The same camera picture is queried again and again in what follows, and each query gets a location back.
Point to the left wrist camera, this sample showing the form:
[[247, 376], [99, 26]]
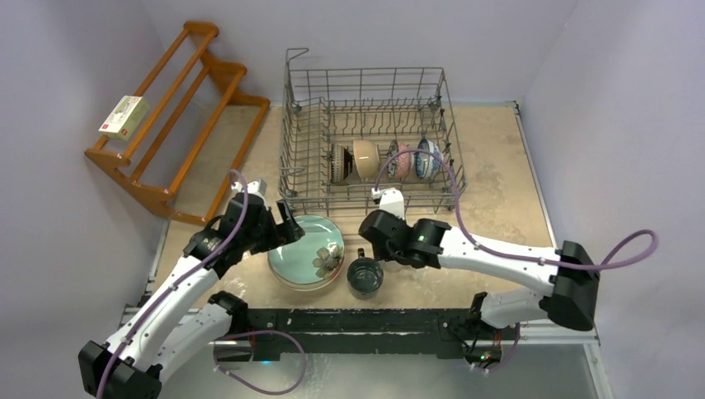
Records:
[[255, 190]]

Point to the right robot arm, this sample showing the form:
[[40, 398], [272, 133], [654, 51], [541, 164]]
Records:
[[553, 282]]

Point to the small cardboard box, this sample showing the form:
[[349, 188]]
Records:
[[124, 119]]

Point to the wooden shelf rack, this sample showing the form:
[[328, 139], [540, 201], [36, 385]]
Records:
[[127, 166]]

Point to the grey wire dish rack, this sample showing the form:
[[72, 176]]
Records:
[[327, 106]]

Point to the brown floral pattern bowl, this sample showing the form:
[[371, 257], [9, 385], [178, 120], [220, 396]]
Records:
[[400, 167]]

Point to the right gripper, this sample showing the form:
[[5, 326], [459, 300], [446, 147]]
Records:
[[372, 227]]

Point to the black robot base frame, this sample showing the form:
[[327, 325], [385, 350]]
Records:
[[446, 333]]

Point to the teal floral plate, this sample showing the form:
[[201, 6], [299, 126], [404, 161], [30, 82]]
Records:
[[319, 232]]

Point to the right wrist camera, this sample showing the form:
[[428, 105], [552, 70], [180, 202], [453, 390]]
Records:
[[390, 200]]

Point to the tan brown-rimmed bowl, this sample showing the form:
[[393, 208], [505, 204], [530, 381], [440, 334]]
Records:
[[341, 163]]

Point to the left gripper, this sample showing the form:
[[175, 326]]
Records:
[[292, 232]]

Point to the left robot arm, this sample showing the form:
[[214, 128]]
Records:
[[140, 358]]

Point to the white ribbed mug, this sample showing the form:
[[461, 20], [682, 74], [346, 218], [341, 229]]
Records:
[[391, 266]]

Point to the dark green mug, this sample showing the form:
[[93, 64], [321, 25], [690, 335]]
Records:
[[365, 276]]

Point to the blue white pattern bowl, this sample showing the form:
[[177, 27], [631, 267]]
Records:
[[428, 162]]

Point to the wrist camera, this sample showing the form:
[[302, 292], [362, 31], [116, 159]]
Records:
[[255, 190], [390, 200]]

